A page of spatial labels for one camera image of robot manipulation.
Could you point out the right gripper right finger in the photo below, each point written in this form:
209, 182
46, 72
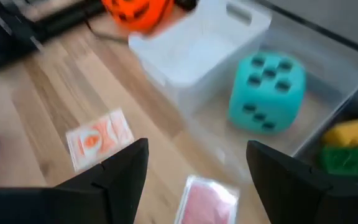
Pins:
315, 202

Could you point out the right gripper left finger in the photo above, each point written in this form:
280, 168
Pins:
57, 202

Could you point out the teal foam die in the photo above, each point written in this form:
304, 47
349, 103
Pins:
266, 99

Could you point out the green small-stud brick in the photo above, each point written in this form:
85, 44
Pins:
350, 161

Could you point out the orange patterned card deck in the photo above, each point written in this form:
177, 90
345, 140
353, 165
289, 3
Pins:
99, 140

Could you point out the yellow small-stud brick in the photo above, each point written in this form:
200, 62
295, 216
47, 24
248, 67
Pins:
353, 133

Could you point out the pink backed card deck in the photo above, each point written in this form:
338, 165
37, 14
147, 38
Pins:
207, 202

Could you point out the clear plastic bin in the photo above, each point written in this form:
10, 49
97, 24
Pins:
210, 124

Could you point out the white plastic bin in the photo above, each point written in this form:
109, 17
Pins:
191, 53

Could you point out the orange pumpkin bucket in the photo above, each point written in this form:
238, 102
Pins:
138, 18

